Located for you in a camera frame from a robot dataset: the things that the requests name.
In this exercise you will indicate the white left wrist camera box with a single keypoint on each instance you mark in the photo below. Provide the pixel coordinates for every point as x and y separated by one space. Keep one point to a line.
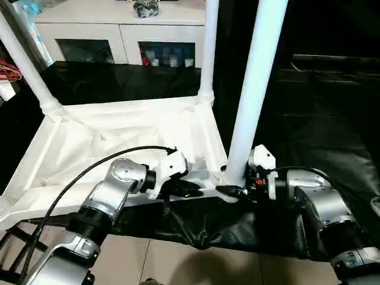
169 166

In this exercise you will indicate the white plastic table leg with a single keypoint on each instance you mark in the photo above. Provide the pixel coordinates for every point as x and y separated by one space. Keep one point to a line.
258 77
209 47
27 65

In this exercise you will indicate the blue lit device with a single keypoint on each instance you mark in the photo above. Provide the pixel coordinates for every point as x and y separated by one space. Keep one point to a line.
32 6

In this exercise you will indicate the dark object on cabinet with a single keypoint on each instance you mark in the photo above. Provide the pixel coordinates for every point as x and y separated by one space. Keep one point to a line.
146 7

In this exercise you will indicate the white plastic table top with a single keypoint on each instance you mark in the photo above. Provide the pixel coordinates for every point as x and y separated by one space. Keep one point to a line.
89 136

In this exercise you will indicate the black folding table frame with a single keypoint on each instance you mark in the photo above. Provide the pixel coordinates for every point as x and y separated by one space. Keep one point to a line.
21 249

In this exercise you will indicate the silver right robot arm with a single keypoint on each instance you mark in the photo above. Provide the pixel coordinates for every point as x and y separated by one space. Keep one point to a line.
320 202

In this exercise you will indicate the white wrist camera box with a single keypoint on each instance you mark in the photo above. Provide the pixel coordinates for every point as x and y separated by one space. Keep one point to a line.
169 166
261 159

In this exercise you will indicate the white sideboard with glass doors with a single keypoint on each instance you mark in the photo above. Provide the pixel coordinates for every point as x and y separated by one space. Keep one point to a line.
119 32

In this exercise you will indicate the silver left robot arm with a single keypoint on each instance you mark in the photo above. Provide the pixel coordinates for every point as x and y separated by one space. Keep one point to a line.
113 190

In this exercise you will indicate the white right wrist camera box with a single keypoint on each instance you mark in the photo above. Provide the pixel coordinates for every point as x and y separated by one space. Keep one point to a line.
261 159

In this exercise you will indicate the black plastic mat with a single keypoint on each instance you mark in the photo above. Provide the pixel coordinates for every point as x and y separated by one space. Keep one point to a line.
237 231

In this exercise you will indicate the grey curtain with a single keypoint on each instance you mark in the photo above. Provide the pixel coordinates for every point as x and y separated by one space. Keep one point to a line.
24 29

